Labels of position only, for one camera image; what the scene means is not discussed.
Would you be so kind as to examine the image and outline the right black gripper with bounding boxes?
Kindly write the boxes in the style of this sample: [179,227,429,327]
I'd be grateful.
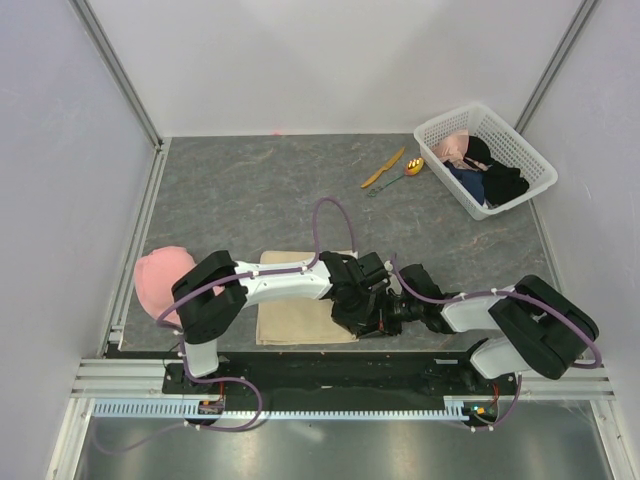
[357,289,422,339]

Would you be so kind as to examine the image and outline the beige cloth napkin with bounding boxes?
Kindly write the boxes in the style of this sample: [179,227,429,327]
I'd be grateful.
[255,249,361,347]

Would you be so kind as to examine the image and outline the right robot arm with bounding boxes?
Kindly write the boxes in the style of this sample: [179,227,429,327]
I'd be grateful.
[385,258,602,394]

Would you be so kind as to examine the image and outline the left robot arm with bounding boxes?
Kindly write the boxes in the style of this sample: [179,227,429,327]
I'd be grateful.
[171,250,401,393]

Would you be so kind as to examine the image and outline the navy cloth in basket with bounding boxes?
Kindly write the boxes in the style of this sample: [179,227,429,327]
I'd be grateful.
[445,162,485,205]

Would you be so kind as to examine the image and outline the black clothes in basket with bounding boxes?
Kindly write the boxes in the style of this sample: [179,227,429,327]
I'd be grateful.
[463,136,530,207]

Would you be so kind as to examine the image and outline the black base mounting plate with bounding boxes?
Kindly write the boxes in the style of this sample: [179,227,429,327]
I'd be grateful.
[162,351,516,397]

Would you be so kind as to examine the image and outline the yellow plastic knife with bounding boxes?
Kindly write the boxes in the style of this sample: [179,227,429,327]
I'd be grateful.
[360,147,406,189]

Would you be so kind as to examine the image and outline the white plastic basket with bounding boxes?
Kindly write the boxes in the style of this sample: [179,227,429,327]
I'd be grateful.
[414,104,558,220]

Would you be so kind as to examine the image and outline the pink cloth in basket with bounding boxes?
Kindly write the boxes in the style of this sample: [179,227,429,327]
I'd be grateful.
[431,130,470,165]

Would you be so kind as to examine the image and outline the pink baseball cap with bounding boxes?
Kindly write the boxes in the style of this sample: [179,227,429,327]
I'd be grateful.
[134,246,196,320]

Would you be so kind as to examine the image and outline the white slotted cable duct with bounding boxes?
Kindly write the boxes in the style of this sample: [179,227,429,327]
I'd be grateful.
[91,396,492,421]

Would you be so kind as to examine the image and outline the colourful spoon green handle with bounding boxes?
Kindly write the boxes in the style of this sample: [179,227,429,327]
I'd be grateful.
[367,157,425,197]

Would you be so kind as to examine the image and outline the aluminium front rail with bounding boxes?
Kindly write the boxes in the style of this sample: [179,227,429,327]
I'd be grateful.
[72,359,615,400]

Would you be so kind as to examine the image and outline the right aluminium frame post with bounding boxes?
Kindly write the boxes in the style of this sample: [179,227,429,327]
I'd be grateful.
[514,0,601,134]

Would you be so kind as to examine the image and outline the aluminium frame post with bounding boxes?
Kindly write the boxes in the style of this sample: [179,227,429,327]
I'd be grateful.
[514,0,601,134]
[69,0,164,150]

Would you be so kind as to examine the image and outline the left aluminium frame post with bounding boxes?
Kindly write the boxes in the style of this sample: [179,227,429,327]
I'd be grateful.
[69,0,164,150]

